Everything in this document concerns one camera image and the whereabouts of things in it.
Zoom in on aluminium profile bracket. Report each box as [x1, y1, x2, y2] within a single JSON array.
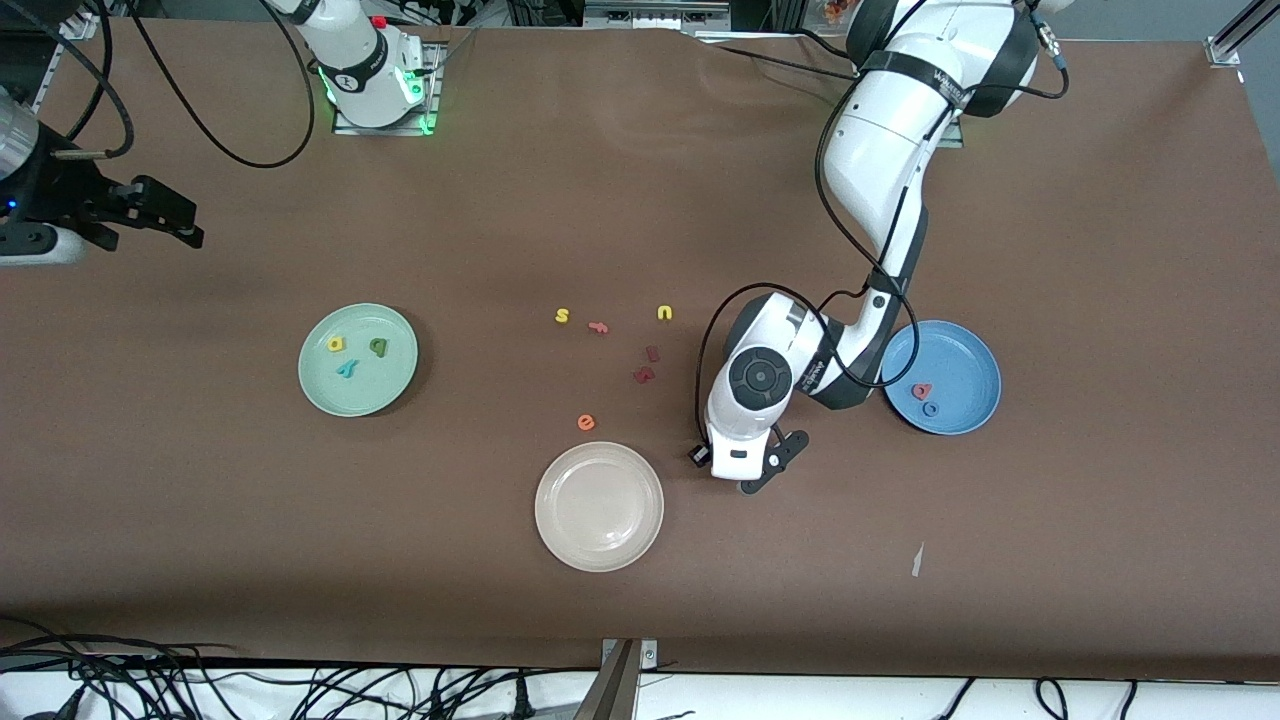
[[575, 638, 658, 720]]

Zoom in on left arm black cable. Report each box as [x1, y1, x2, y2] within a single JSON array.
[[695, 15, 1071, 446]]

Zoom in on green plate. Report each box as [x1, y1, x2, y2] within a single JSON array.
[[298, 303, 419, 418]]

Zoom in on black cable on table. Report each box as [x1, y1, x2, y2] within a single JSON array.
[[690, 28, 861, 81]]

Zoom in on beige plate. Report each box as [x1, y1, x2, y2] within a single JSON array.
[[534, 441, 665, 573]]

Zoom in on blue plate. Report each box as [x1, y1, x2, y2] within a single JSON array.
[[883, 320, 1002, 436]]

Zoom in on brown table cover sheet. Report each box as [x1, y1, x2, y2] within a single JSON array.
[[0, 18, 1280, 681]]

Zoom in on grey device box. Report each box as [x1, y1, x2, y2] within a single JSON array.
[[585, 0, 731, 31]]

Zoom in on aluminium table edge rail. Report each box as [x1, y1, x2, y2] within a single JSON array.
[[32, 40, 67, 116]]

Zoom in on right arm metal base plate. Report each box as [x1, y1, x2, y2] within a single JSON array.
[[333, 40, 442, 136]]

